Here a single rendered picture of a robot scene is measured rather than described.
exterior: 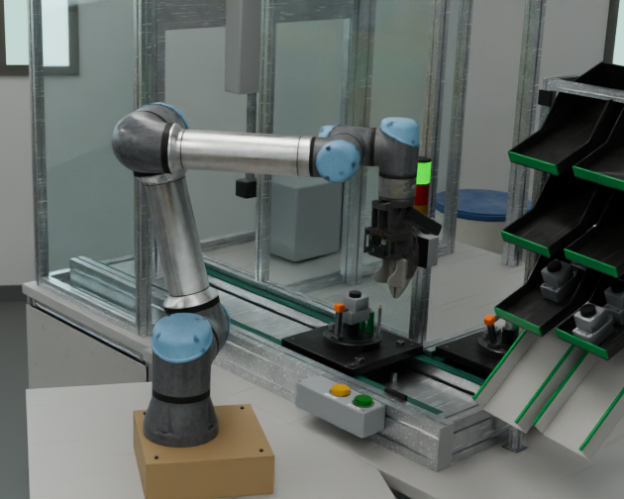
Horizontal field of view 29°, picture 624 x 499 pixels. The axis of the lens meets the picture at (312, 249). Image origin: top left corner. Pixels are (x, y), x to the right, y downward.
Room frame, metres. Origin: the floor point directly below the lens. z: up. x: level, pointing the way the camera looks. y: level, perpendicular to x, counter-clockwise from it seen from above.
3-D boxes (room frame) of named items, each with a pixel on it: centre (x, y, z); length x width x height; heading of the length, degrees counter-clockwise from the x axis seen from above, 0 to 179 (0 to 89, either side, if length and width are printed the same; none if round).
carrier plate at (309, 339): (2.65, -0.11, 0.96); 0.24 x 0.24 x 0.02; 44
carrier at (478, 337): (2.64, -0.47, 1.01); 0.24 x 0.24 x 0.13; 44
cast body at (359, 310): (2.66, -0.11, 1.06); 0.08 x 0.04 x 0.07; 134
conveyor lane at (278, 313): (2.70, -0.10, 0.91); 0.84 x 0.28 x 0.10; 44
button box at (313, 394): (2.38, -0.07, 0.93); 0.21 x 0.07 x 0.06; 44
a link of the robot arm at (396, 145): (2.28, -0.16, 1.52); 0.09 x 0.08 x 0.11; 82
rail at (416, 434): (2.56, 0.01, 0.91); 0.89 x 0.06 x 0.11; 44
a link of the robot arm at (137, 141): (2.19, 0.16, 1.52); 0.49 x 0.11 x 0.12; 82
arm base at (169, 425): (2.19, 0.25, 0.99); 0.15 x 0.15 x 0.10
